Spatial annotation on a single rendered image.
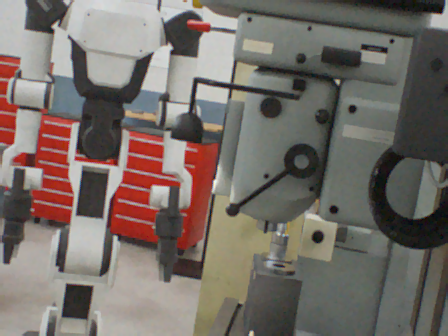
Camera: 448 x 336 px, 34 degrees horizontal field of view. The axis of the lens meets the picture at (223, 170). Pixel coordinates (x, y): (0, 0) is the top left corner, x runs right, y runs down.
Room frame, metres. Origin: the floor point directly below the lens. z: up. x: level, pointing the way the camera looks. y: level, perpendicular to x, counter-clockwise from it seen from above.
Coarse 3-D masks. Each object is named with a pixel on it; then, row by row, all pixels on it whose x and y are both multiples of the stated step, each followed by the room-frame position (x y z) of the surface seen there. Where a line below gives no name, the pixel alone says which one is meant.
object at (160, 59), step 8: (128, 0) 10.85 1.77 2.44; (168, 8) 10.78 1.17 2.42; (176, 8) 10.77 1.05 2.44; (168, 16) 10.78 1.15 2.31; (160, 48) 10.78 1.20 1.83; (168, 48) 10.77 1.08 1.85; (152, 56) 10.79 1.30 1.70; (160, 56) 10.78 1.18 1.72; (168, 56) 10.77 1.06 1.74; (152, 64) 10.79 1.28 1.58; (160, 64) 10.78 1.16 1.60; (168, 64) 10.77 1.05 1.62
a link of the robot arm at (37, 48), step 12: (24, 36) 2.19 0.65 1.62; (36, 36) 2.18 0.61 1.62; (48, 36) 2.19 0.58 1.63; (24, 48) 2.19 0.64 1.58; (36, 48) 2.18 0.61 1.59; (48, 48) 2.20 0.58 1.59; (24, 60) 2.18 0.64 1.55; (36, 60) 2.18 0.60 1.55; (48, 60) 2.21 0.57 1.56; (24, 72) 2.18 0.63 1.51; (36, 72) 2.18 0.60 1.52; (48, 72) 2.21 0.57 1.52; (12, 84) 2.15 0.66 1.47; (12, 96) 2.15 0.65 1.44; (48, 108) 2.19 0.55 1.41
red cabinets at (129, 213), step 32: (0, 64) 6.42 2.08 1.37; (0, 96) 6.40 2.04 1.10; (0, 128) 6.40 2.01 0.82; (64, 128) 6.38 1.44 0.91; (128, 128) 6.35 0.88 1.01; (32, 160) 6.62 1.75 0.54; (64, 160) 6.37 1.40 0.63; (96, 160) 6.33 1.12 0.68; (128, 160) 6.25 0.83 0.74; (160, 160) 6.16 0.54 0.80; (192, 160) 6.10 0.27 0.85; (32, 192) 6.42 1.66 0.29; (64, 192) 6.37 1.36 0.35; (128, 192) 6.23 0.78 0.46; (192, 192) 6.09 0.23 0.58; (128, 224) 6.22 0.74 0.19; (192, 224) 6.16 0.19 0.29
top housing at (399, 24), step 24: (216, 0) 1.47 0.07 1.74; (240, 0) 1.46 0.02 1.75; (264, 0) 1.46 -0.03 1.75; (288, 0) 1.45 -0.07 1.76; (312, 0) 1.45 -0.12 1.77; (336, 0) 1.44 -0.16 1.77; (336, 24) 1.46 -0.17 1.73; (360, 24) 1.44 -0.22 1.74; (384, 24) 1.43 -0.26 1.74; (408, 24) 1.43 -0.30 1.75
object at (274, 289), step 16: (256, 256) 2.00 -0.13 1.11; (288, 256) 2.00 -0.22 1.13; (256, 272) 1.84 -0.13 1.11; (272, 272) 1.84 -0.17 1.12; (288, 272) 1.84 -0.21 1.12; (256, 288) 1.82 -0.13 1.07; (272, 288) 1.82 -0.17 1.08; (288, 288) 1.82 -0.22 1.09; (256, 304) 1.82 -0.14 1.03; (272, 304) 1.82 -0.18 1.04; (288, 304) 1.82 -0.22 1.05; (256, 320) 1.82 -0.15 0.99; (272, 320) 1.82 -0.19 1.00; (288, 320) 1.82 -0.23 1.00
